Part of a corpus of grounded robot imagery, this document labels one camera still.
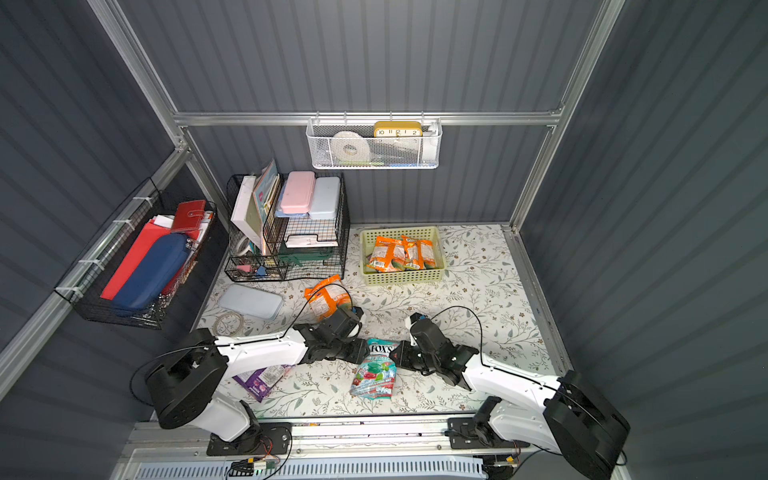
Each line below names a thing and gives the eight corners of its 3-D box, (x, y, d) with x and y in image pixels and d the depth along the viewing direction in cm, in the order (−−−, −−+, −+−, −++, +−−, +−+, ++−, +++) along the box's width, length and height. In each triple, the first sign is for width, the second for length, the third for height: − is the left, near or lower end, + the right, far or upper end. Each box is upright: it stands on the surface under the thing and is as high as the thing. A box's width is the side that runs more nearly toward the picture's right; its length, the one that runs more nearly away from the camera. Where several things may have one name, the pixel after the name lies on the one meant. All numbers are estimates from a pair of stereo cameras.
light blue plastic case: (215, 309, 100) (212, 305, 98) (230, 286, 106) (227, 282, 104) (276, 321, 97) (274, 317, 95) (288, 298, 102) (286, 294, 100)
